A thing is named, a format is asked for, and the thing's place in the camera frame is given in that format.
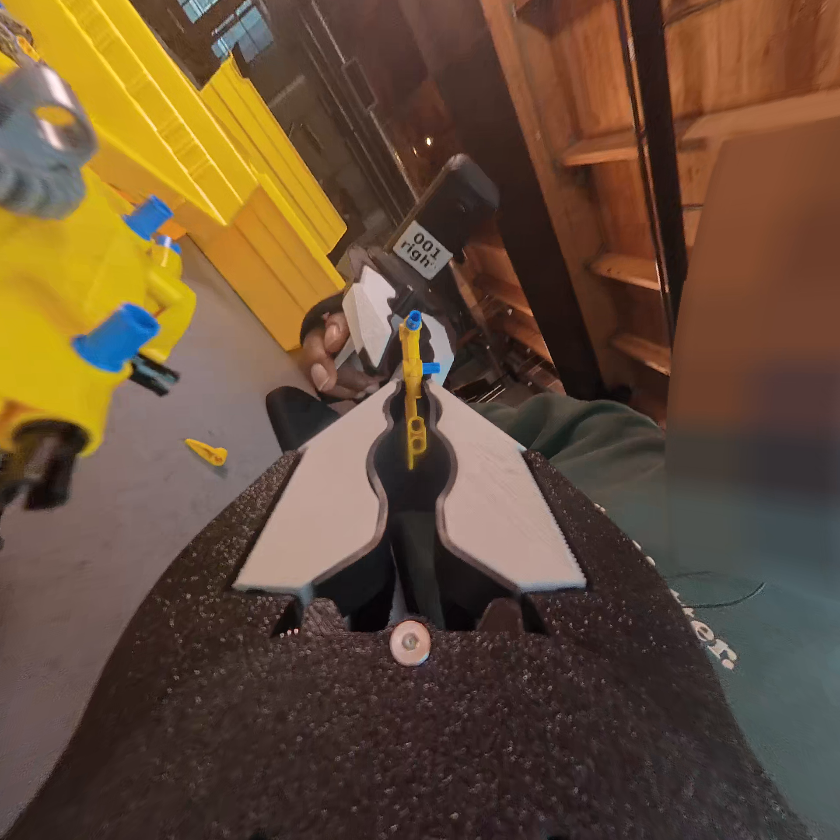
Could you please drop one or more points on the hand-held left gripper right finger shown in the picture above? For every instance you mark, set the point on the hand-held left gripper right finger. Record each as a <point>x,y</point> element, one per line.
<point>512,518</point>

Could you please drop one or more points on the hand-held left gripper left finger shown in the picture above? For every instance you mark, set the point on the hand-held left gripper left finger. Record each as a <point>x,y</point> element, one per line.
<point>308,518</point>

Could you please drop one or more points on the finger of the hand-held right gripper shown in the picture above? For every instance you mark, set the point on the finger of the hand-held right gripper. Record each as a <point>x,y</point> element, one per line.
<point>439,344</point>
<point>371,321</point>

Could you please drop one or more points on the yellow lego tooth piece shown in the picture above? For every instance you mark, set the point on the yellow lego tooth piece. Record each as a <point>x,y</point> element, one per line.
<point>208,451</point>
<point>415,426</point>

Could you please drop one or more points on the yellow lego vehicle model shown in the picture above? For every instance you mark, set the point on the yellow lego vehicle model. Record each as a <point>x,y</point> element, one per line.
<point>65,275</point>

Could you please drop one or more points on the person's right hand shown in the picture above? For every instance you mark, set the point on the person's right hand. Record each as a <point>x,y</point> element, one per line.
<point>328,374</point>

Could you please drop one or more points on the person's black pants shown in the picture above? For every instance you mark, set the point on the person's black pants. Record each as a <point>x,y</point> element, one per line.
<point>295,413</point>

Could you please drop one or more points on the dark framed window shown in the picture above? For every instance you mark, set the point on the dark framed window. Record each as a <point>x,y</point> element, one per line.
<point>223,26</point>

